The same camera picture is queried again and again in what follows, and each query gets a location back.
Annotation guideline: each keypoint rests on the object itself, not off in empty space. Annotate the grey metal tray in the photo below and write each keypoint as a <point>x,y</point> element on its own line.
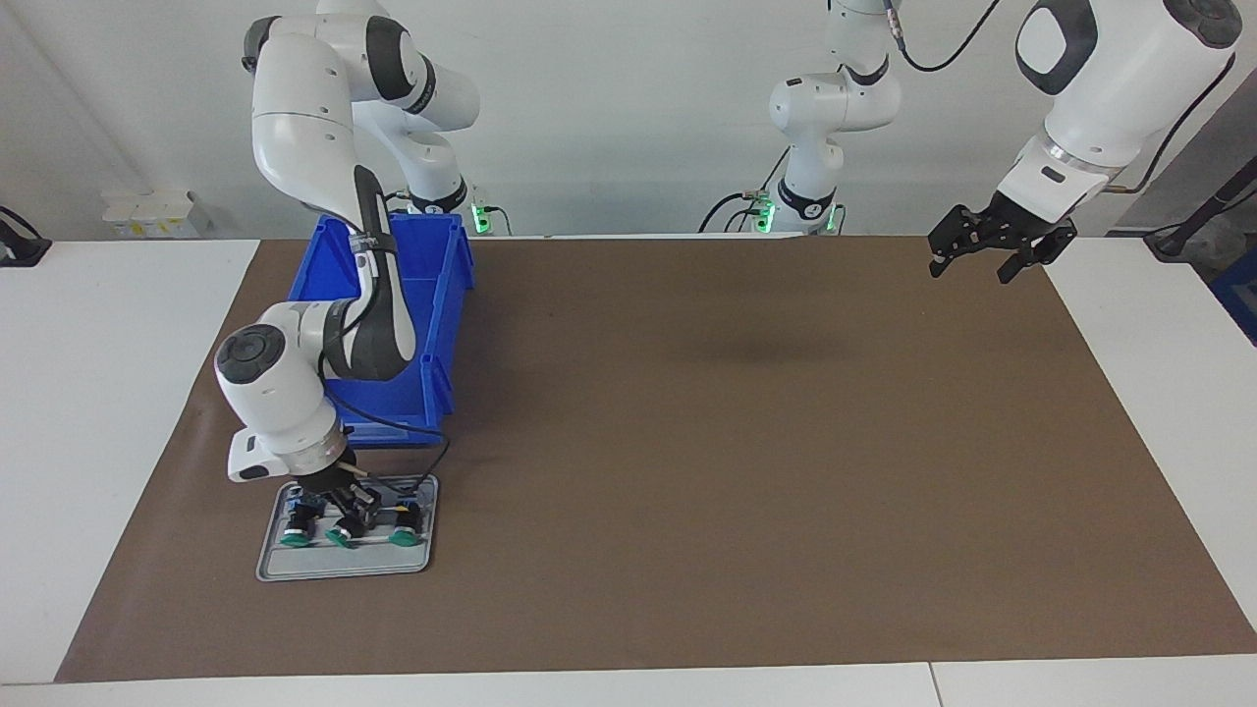
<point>344,565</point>

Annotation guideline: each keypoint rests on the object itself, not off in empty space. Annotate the brown table mat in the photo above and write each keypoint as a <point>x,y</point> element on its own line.
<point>737,491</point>

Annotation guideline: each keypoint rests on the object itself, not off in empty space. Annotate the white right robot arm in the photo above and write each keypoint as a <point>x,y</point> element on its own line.
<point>295,128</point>

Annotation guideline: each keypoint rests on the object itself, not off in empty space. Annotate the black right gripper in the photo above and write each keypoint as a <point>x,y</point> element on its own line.
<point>334,481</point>

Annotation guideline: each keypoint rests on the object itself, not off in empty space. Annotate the white box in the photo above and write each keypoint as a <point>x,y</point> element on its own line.
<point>147,211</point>

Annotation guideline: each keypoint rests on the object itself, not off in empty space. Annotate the black clamp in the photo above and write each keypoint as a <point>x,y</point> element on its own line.
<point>20,247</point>

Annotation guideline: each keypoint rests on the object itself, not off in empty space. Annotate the green push button switch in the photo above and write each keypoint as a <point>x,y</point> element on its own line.
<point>295,530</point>
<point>341,537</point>
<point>405,530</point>

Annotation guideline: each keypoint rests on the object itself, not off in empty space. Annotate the black stand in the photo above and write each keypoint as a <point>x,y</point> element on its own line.
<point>1193,228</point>

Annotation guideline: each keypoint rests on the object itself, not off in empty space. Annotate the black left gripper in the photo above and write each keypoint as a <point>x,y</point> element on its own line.
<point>1021,221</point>

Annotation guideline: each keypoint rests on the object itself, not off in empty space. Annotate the blue plastic storage bin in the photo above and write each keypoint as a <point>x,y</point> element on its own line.
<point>442,295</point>

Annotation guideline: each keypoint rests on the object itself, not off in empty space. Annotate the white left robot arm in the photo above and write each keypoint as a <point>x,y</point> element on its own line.
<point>1110,88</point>

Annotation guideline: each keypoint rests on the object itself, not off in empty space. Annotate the blue crate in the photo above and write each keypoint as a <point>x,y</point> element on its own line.
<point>1239,299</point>

